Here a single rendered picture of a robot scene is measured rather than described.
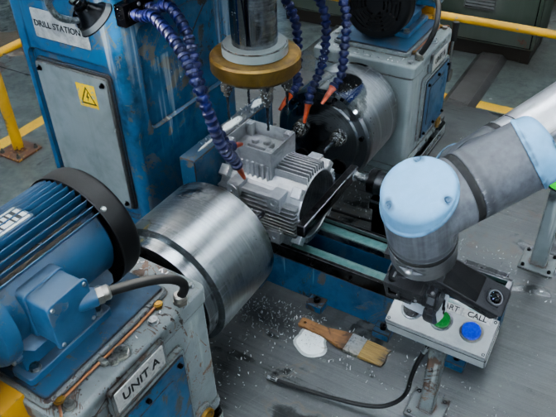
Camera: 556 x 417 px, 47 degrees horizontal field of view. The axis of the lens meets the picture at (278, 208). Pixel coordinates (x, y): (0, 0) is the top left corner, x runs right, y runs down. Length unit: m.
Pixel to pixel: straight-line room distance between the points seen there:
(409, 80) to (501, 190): 0.91
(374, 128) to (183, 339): 0.74
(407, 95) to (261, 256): 0.68
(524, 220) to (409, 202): 1.05
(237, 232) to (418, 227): 0.47
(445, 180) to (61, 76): 0.89
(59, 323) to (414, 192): 0.45
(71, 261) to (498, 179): 0.54
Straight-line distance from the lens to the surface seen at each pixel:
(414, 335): 1.10
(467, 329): 1.08
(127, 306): 0.97
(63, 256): 0.87
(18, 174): 3.59
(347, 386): 1.32
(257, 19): 1.21
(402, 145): 1.75
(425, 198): 0.74
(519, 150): 0.79
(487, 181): 0.77
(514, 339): 1.46
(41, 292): 0.82
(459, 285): 0.91
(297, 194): 1.30
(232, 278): 1.11
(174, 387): 1.03
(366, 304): 1.39
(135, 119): 1.32
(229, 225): 1.13
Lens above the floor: 1.85
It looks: 38 degrees down
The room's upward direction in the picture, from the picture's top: 2 degrees counter-clockwise
